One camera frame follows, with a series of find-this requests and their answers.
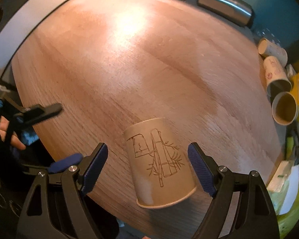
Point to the yellow plastic bag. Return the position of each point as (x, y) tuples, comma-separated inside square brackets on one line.
[(287, 222)]

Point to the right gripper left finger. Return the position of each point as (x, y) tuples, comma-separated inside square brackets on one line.
[(54, 206)]

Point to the tissue pack with white paper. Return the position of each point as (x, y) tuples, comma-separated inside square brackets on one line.
[(283, 187)]

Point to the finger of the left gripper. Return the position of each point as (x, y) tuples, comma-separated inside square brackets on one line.
[(65, 163), (36, 114)]

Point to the brown paper cup with drawing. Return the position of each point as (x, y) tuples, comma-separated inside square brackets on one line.
[(160, 169)]

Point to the plain brown paper cup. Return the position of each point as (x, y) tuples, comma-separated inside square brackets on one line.
[(284, 108)]

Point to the paper cup with pink print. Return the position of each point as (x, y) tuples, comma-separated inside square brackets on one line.
[(275, 76)]

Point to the white patterned paper cup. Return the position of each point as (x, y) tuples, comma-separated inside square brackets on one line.
[(267, 48)]

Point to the steel tumbler lying down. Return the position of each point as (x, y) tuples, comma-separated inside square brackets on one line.
[(236, 11)]

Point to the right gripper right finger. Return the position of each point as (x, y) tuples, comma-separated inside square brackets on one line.
[(254, 217)]

